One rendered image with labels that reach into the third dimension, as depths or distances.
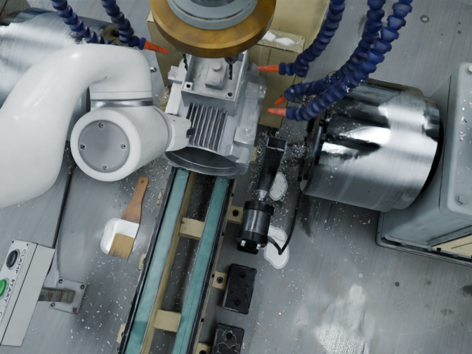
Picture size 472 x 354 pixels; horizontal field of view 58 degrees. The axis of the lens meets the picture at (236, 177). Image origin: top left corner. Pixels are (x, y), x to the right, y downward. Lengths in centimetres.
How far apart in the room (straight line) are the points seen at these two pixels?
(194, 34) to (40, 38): 35
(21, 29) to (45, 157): 49
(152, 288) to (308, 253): 38
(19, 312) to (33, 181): 43
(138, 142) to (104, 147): 4
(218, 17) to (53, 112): 26
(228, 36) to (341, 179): 33
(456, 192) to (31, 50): 77
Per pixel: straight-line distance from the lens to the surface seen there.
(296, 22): 96
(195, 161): 94
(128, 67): 53
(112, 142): 50
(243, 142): 82
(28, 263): 83
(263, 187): 82
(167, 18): 63
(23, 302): 84
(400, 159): 79
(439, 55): 137
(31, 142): 43
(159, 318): 100
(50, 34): 88
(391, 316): 110
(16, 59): 88
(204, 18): 60
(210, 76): 82
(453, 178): 80
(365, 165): 78
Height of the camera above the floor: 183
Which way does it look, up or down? 73 degrees down
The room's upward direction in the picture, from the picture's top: 4 degrees clockwise
